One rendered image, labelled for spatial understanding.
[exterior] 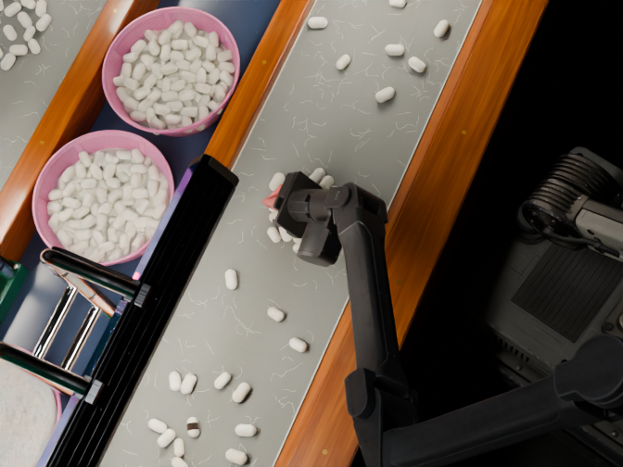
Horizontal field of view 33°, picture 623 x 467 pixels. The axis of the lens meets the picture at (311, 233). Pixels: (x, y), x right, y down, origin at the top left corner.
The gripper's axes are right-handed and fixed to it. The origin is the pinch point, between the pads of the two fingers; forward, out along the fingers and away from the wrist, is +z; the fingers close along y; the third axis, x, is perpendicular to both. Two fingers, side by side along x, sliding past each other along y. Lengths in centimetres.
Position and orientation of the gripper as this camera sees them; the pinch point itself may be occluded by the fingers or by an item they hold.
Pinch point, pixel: (267, 203)
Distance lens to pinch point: 191.4
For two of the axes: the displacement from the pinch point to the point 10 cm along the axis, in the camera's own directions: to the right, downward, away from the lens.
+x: 6.5, 4.7, 5.9
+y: -3.9, 8.8, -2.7
